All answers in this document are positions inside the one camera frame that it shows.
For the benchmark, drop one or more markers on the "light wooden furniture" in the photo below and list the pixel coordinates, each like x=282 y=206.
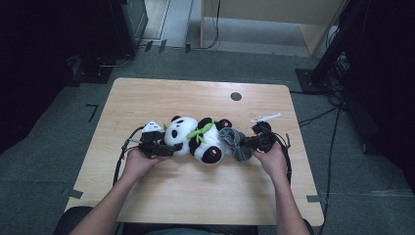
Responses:
x=277 y=9

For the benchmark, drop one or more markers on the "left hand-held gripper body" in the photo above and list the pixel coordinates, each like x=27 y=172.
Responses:
x=153 y=138

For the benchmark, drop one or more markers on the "dark round table grommet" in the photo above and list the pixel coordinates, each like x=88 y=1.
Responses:
x=236 y=96

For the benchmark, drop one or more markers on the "black cabinet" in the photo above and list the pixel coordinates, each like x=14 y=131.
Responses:
x=127 y=26

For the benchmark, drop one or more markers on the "grey fuzzy sock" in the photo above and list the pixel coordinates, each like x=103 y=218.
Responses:
x=236 y=143

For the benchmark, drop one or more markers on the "panda plush toy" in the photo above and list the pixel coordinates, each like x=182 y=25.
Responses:
x=177 y=130

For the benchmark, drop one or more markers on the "black stand base plate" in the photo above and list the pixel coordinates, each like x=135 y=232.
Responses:
x=93 y=73

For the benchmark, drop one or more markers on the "black chair armrest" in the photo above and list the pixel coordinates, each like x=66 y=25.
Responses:
x=308 y=228
x=73 y=220

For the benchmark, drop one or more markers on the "person's right hand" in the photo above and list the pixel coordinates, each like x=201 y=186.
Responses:
x=274 y=161

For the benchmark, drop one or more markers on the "dark curtain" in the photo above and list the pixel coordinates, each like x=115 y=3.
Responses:
x=385 y=98
x=32 y=65

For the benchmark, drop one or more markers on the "grey floor tape patch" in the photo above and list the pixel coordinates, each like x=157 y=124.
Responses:
x=313 y=198
x=75 y=194

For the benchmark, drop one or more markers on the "person's left hand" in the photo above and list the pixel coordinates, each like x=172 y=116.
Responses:
x=138 y=164

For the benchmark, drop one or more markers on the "black metal stand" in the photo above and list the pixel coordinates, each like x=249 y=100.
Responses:
x=329 y=49

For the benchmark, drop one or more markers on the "person's dark clothing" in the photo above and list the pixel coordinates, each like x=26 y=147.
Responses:
x=186 y=230

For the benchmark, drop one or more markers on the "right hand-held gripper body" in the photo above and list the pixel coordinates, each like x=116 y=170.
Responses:
x=266 y=138

